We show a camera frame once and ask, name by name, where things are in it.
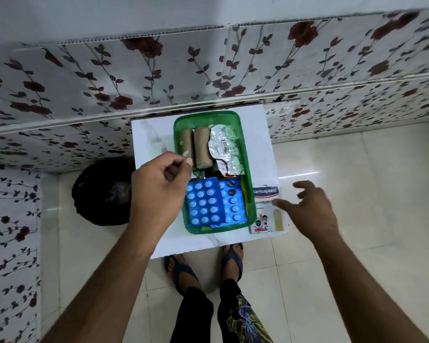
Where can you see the person's left hand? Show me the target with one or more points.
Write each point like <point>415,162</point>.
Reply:
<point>153,196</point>

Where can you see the person's right hand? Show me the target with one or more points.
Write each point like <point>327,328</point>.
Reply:
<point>313,214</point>

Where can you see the person's right thumb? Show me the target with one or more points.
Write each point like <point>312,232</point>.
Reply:
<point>283,205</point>

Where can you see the person's left fingers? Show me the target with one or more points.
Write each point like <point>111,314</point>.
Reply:
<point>177,164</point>

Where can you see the person's left forearm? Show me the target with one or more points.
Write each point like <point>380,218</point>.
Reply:
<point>100,282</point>

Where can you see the person's right forearm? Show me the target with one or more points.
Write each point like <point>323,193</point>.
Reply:
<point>364,292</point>

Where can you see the white plaster packet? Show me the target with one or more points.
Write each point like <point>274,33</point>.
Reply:
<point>266,217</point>

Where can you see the brown bandage roll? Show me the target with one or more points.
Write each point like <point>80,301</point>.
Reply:
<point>185,142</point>
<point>202,148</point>

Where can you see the large blue tablet blister pack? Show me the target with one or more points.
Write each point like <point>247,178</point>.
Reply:
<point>203,201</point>

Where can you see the small blue tablet blister pack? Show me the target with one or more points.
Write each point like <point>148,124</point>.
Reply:
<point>232,205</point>

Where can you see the green plastic tray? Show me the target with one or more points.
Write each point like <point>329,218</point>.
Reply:
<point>248,167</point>

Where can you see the crumpled silver foil strip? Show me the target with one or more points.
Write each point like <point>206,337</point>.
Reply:
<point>227,149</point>

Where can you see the dark blue flip-flop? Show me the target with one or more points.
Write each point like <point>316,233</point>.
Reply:
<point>180,273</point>
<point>232,260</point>

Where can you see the black bin bag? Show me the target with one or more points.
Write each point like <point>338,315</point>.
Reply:
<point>100,196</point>

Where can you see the black printed trousers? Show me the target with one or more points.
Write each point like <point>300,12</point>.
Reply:
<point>232,317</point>

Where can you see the white wall socket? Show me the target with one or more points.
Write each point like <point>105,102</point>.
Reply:
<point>278,108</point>

